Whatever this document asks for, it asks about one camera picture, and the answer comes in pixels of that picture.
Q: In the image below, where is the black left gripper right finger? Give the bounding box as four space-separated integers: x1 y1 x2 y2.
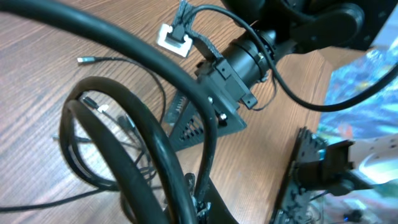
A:
269 127 326 224

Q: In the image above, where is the black cable bundle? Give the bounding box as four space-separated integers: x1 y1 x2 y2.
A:
0 0 218 224

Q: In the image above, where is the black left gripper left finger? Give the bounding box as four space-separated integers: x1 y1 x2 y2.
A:
184 173 238 224

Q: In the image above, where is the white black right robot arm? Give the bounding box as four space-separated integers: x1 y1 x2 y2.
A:
157 0 397 136

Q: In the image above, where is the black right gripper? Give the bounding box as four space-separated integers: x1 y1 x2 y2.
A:
164 57 258 151

